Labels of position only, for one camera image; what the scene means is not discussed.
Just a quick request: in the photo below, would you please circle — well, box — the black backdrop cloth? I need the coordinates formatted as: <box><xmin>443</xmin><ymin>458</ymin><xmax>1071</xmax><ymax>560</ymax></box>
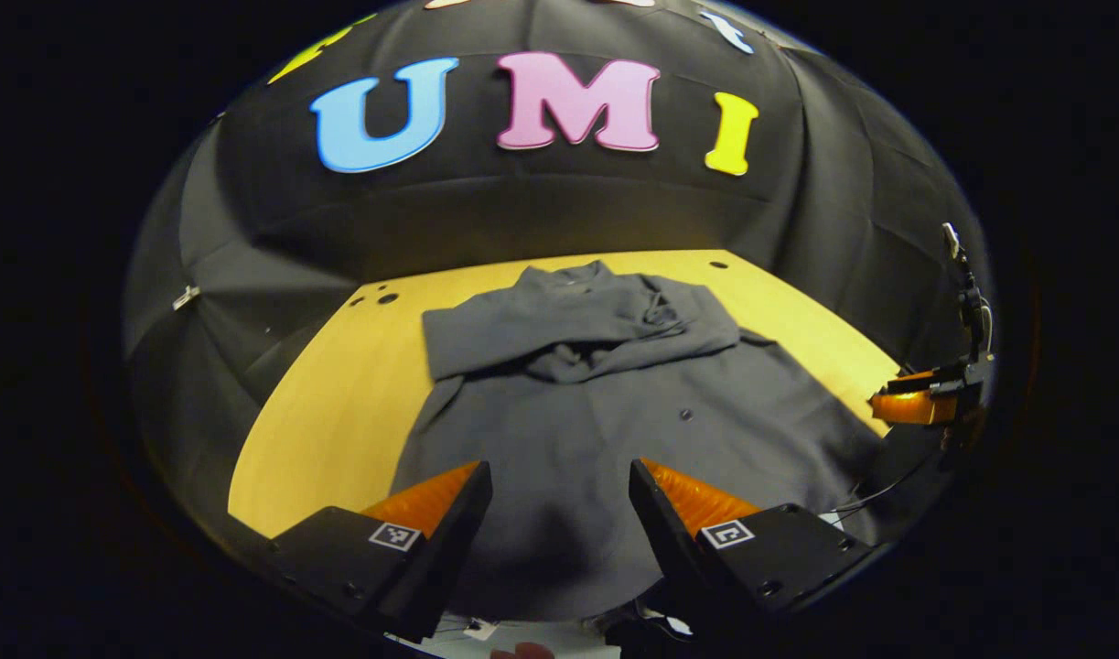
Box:
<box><xmin>124</xmin><ymin>0</ymin><xmax>995</xmax><ymax>513</ymax></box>

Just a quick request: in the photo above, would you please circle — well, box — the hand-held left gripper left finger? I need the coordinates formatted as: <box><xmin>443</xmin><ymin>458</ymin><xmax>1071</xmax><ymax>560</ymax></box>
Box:
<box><xmin>268</xmin><ymin>459</ymin><xmax>494</xmax><ymax>643</ymax></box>

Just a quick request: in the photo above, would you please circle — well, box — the grey button-up shirt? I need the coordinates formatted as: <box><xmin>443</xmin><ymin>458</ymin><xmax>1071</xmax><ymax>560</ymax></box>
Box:
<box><xmin>390</xmin><ymin>260</ymin><xmax>889</xmax><ymax>623</ymax></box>

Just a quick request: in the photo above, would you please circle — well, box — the thin black cable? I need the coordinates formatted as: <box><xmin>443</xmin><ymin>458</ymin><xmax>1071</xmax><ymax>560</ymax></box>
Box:
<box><xmin>832</xmin><ymin>439</ymin><xmax>946</xmax><ymax>513</ymax></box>

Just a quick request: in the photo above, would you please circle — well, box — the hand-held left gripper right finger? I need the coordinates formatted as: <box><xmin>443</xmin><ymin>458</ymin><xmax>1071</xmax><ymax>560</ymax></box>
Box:
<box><xmin>628</xmin><ymin>457</ymin><xmax>878</xmax><ymax>642</ymax></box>

